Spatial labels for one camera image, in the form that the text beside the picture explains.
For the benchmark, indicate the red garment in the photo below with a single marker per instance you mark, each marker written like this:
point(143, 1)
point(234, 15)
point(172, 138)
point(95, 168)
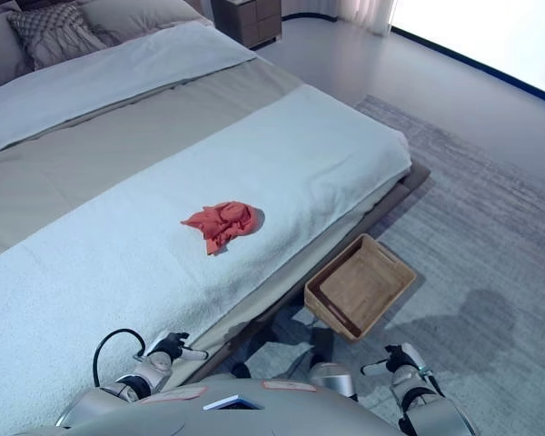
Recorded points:
point(227, 222)

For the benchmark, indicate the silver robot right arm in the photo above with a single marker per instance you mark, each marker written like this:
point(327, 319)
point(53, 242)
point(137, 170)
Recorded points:
point(420, 399)

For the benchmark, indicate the white framed chest device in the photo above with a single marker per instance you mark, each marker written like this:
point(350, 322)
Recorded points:
point(229, 403)

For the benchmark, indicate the brown wooden nightstand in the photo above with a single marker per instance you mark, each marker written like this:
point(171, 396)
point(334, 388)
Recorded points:
point(247, 20)

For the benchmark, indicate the white fluffy bed blanket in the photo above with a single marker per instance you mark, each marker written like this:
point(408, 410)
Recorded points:
point(186, 272)

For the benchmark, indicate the white sheer curtain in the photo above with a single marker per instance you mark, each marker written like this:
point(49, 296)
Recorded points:
point(365, 13)

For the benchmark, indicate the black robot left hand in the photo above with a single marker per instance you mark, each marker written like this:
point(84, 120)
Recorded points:
point(165, 347)

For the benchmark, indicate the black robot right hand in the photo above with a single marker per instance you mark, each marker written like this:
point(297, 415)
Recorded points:
point(396, 355)

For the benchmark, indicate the black robot foot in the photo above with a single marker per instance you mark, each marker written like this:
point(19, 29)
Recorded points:
point(319, 345)
point(240, 370)

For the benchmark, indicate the grey pillow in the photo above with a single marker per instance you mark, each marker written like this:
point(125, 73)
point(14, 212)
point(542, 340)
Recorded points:
point(0, 54)

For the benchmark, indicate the grey robot torso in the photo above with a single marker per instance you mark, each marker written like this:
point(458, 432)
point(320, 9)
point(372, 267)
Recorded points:
point(272, 415)

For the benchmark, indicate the beige pillow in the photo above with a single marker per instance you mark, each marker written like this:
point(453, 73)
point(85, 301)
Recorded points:
point(136, 16)

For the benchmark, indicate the grey patterned cushion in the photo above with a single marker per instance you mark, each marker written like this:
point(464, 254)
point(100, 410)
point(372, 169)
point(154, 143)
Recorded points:
point(54, 32)

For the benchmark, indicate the bed with grey sheet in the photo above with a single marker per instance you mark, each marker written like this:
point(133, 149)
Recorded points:
point(118, 136)

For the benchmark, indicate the grey striped rug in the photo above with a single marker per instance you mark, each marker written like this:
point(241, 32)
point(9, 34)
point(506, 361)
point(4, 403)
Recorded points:
point(472, 227)

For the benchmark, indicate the black robot right foot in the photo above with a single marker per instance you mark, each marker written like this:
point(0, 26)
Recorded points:
point(319, 345)

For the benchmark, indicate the silver robot right leg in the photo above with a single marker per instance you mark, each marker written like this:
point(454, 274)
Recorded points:
point(333, 379)

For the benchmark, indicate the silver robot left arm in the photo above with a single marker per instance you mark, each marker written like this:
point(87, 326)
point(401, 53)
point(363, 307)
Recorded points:
point(131, 386)

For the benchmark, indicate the white pillow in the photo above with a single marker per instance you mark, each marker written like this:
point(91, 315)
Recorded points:
point(118, 68)

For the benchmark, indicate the woven wooden basket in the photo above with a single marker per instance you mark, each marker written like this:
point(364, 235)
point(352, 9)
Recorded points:
point(359, 290)

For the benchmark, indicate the black robot left foot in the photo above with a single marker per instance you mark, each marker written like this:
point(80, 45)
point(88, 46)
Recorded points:
point(240, 370)

